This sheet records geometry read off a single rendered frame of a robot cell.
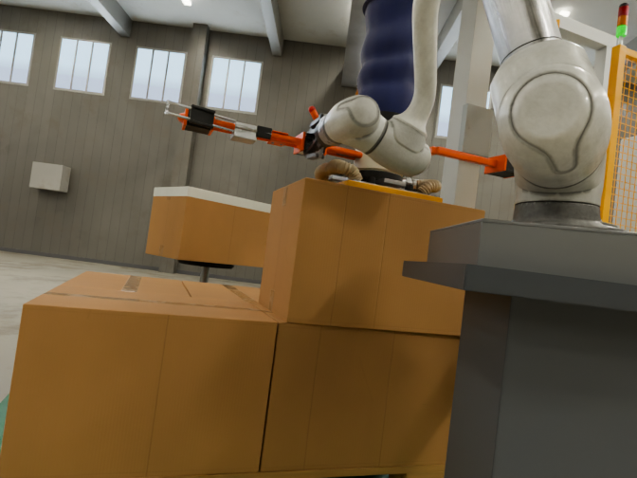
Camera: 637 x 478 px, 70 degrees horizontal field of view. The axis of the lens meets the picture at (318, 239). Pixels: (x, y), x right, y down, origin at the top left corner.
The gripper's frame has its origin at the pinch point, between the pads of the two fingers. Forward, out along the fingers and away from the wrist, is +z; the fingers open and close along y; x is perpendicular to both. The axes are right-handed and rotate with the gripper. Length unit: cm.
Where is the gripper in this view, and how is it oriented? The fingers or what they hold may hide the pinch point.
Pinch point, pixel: (306, 144)
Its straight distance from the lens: 146.6
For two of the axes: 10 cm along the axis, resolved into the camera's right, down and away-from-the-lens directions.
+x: 9.2, 1.3, 3.6
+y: -1.2, 9.9, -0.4
